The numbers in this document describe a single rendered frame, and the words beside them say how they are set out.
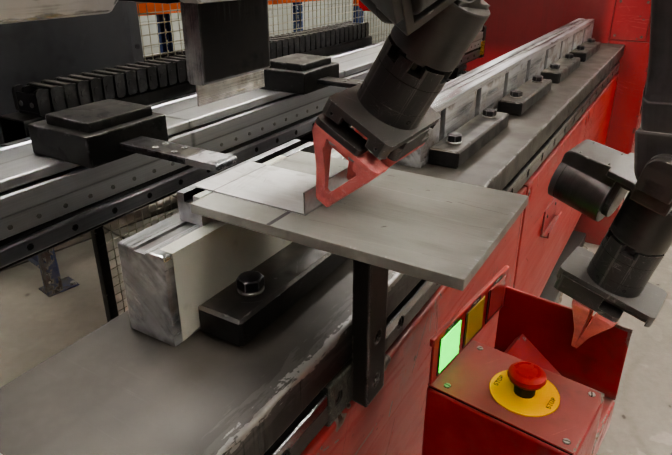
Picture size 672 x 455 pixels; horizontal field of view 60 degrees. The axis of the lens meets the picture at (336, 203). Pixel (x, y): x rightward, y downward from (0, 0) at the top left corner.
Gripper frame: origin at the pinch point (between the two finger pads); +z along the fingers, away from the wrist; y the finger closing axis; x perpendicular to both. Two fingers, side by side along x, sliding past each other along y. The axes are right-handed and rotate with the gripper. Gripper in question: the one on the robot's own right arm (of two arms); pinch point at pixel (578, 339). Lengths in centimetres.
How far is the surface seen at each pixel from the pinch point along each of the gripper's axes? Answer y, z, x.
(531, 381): 1.6, -0.3, 11.2
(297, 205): 24.9, -14.4, 25.0
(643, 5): 42, -12, -194
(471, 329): 10.2, 2.4, 6.0
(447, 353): 10.3, 2.2, 12.0
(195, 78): 38, -22, 27
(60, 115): 59, -9, 28
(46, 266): 168, 113, -24
